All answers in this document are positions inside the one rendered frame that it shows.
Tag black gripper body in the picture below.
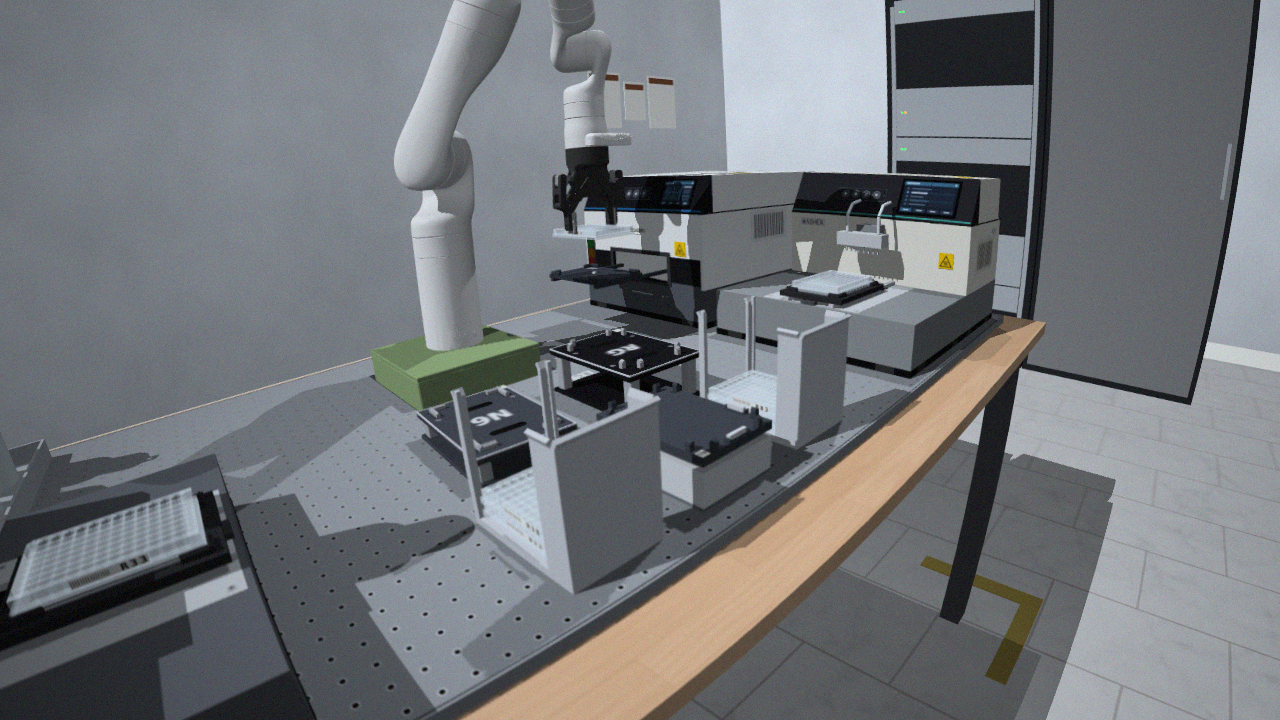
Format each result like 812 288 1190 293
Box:
564 146 611 197

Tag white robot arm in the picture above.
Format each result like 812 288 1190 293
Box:
394 0 631 351

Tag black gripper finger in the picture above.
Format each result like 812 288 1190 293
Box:
596 170 626 225
552 174 593 234

